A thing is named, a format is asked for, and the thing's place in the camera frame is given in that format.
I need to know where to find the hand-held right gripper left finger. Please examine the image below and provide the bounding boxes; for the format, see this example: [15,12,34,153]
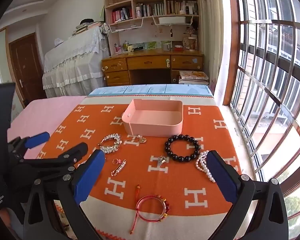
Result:
[22,149,106,240]

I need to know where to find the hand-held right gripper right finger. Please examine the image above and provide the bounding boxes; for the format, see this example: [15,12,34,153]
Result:
[206,150,289,240]

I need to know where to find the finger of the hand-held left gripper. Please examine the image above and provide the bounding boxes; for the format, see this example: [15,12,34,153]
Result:
[7,131,50,155]
[22,142,88,170]

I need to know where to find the white pearl bracelet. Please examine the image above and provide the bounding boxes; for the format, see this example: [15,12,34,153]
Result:
[195,150,217,183]

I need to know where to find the pearl earring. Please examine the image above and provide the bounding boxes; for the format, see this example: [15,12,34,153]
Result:
[111,159,127,177]

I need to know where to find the silver rhinestone bracelet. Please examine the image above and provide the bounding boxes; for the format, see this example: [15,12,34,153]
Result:
[98,133,122,153]

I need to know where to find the gold brooch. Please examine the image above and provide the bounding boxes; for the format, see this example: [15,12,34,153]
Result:
[122,134,147,144]

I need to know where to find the black bead bracelet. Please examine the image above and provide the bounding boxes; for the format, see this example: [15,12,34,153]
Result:
[164,134,201,162]

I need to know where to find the red string bracelet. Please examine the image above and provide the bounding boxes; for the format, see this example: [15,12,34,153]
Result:
[129,184,171,232]

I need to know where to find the pink storage box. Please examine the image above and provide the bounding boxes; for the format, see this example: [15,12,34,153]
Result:
[122,99,184,138]

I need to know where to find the pink bed sheet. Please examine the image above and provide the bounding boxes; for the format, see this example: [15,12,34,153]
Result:
[6,95,87,159]

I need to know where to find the orange patterned blanket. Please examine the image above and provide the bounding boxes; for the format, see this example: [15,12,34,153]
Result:
[35,95,257,240]

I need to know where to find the brown wooden door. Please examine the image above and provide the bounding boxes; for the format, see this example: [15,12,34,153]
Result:
[9,32,47,108]

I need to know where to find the white lace cover cloth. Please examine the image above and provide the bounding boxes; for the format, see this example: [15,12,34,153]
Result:
[42,26,110,98]

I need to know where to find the light blue mat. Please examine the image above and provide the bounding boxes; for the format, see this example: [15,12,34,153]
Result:
[88,84,213,97]

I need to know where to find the stack of books beside desk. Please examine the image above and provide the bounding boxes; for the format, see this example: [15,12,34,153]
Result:
[179,71,210,85]

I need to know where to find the wooden desk with drawers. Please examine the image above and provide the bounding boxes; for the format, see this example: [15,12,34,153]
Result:
[101,49,205,87]

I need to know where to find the books on lace cover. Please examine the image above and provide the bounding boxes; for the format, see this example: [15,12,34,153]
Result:
[72,21,103,36]

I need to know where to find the cream curtain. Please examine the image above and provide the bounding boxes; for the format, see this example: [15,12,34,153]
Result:
[197,0,230,95]

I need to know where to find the window with metal grille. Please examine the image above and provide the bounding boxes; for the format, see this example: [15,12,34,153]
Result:
[222,0,300,230]

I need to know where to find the rows of shelf books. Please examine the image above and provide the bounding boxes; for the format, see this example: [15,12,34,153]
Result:
[111,0,198,24]

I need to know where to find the white wire basket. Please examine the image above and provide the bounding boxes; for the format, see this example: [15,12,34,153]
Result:
[152,15,193,27]
[109,17,143,33]

